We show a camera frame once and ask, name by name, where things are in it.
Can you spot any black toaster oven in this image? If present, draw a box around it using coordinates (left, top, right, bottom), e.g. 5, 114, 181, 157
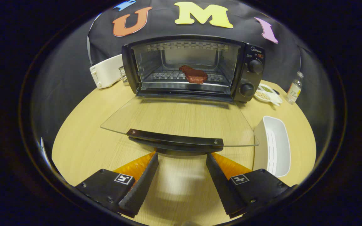
100, 35, 266, 157

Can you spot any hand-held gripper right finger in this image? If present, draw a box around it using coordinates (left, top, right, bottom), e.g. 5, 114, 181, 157
206, 153, 295, 219

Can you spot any white rectangular tray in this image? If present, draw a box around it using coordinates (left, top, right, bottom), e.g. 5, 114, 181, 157
252, 116, 292, 178

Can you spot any small clear glass bottle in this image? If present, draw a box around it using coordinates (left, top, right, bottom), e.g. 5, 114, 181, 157
286, 71, 304, 105

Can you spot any brown steak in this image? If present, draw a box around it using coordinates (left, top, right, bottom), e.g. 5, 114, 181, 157
178, 65, 208, 84

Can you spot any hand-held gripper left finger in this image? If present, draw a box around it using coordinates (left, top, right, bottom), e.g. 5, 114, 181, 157
75, 152, 159, 218

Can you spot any white bread toaster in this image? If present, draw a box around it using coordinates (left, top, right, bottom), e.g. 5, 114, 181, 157
89, 54, 124, 89

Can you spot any white divided spice dish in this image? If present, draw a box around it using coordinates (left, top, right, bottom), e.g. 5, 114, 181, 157
254, 83, 283, 106

